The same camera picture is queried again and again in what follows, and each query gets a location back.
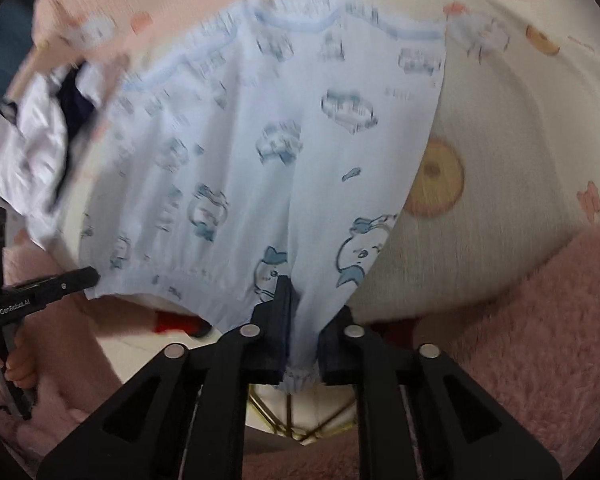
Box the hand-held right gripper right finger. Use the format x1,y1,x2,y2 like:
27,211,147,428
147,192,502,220
317,305,564,480

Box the white and navy garment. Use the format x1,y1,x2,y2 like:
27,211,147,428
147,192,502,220
0,60,111,251

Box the pink and cream printed blanket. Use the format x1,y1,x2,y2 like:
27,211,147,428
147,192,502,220
30,0,600,341

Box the person's left hand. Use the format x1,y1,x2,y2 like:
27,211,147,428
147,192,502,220
0,332,37,391

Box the gold wire frame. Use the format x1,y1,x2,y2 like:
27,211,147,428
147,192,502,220
247,384,357,447

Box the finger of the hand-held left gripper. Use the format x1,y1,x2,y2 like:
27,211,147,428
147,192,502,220
45,267,100,304

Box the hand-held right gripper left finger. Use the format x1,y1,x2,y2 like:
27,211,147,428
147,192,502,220
36,275,301,480

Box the light blue printed pants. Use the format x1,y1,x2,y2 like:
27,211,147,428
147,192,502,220
77,0,448,393

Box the red object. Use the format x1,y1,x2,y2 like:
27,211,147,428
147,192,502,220
154,310,213,339

